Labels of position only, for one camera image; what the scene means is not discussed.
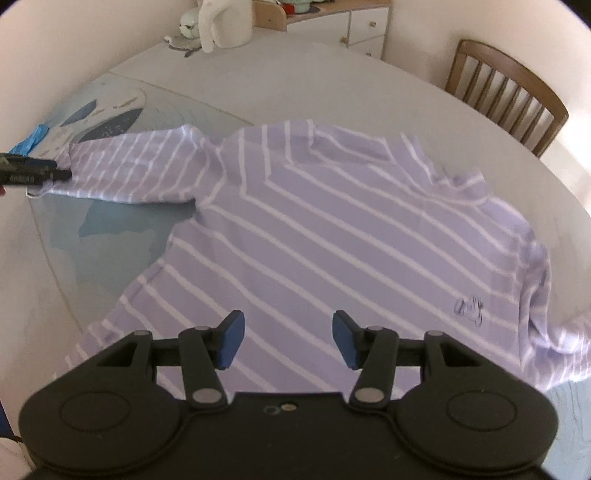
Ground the purple white striped shirt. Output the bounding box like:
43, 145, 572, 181
49, 120, 590, 392

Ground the pale green round clock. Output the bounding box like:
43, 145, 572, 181
178, 7, 199, 39

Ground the brown wooden chair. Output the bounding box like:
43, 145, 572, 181
445, 39, 569, 158

